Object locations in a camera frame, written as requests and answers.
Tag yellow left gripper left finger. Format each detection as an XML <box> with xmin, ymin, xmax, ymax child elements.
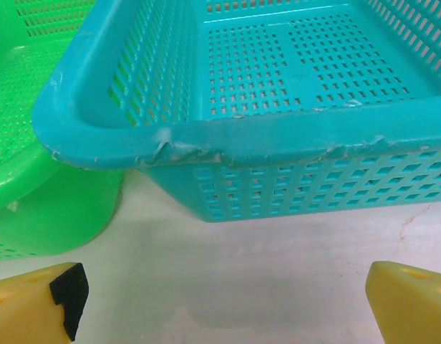
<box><xmin>0</xmin><ymin>262</ymin><xmax>89</xmax><ymax>344</ymax></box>

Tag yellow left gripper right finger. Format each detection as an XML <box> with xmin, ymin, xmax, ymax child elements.
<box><xmin>365</xmin><ymin>260</ymin><xmax>441</xmax><ymax>344</ymax></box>

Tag green plastic basket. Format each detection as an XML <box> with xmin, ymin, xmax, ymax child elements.
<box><xmin>0</xmin><ymin>0</ymin><xmax>127</xmax><ymax>261</ymax></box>

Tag teal basket with fine holes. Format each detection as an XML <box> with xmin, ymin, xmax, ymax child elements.
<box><xmin>32</xmin><ymin>0</ymin><xmax>441</xmax><ymax>224</ymax></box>

